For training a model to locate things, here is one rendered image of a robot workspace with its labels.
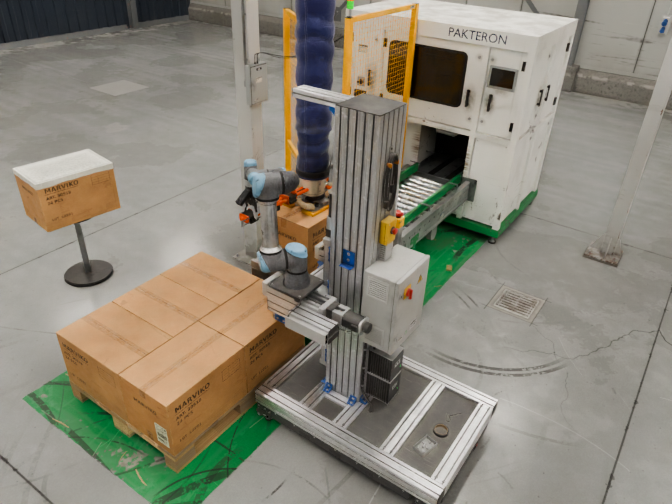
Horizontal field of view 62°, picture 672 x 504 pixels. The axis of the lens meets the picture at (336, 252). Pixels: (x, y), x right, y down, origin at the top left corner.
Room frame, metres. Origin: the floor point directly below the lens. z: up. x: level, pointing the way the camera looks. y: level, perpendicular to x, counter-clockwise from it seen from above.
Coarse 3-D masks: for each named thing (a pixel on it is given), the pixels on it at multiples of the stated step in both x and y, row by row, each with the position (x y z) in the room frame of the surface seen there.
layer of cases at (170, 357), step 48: (144, 288) 3.09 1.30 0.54; (192, 288) 3.11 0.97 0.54; (240, 288) 3.14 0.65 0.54; (96, 336) 2.58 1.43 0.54; (144, 336) 2.60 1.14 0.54; (192, 336) 2.62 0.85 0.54; (240, 336) 2.64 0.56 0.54; (288, 336) 2.90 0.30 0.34; (96, 384) 2.42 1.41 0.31; (144, 384) 2.21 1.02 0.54; (192, 384) 2.22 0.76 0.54; (240, 384) 2.51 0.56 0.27; (144, 432) 2.19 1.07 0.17; (192, 432) 2.17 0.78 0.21
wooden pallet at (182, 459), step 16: (80, 400) 2.56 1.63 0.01; (96, 400) 2.46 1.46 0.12; (240, 400) 2.49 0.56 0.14; (112, 416) 2.37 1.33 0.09; (224, 416) 2.38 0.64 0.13; (240, 416) 2.49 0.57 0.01; (128, 432) 2.29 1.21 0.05; (208, 432) 2.34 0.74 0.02; (160, 448) 2.12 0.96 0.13; (192, 448) 2.16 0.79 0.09; (176, 464) 2.05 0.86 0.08
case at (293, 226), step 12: (288, 216) 3.23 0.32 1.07; (300, 216) 3.23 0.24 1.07; (324, 216) 3.25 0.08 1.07; (288, 228) 3.17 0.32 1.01; (300, 228) 3.12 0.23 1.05; (312, 228) 3.12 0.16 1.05; (324, 228) 3.22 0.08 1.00; (288, 240) 3.17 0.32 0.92; (300, 240) 3.12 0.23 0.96; (312, 240) 3.12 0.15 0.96; (312, 252) 3.12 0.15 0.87; (312, 264) 3.12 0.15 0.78
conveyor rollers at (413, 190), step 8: (416, 176) 5.14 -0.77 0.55; (400, 184) 4.94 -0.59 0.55; (408, 184) 4.97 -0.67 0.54; (416, 184) 4.95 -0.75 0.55; (424, 184) 4.98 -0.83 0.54; (432, 184) 5.02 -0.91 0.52; (440, 184) 4.98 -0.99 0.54; (400, 192) 4.81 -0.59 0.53; (408, 192) 4.77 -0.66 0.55; (416, 192) 4.82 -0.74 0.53; (424, 192) 4.78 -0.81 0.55; (432, 192) 4.82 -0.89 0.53; (448, 192) 4.83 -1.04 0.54; (400, 200) 4.61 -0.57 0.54; (408, 200) 4.66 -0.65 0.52; (416, 200) 4.62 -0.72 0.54; (440, 200) 4.68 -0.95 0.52; (400, 208) 4.43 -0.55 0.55; (408, 208) 4.46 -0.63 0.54; (408, 224) 4.16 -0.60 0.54
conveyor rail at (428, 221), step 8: (464, 184) 4.90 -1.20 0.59; (456, 192) 4.71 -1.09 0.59; (464, 192) 4.86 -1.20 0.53; (448, 200) 4.55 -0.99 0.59; (456, 200) 4.73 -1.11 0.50; (464, 200) 4.89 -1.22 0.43; (432, 208) 4.37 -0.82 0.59; (440, 208) 4.43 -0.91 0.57; (448, 208) 4.59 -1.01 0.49; (456, 208) 4.75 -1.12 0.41; (424, 216) 4.21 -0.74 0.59; (432, 216) 4.31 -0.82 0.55; (416, 224) 4.07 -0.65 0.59; (424, 224) 4.18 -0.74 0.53; (432, 224) 4.33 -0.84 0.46; (408, 232) 3.93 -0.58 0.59; (416, 232) 4.07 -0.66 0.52; (424, 232) 4.20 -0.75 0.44; (408, 240) 3.96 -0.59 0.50
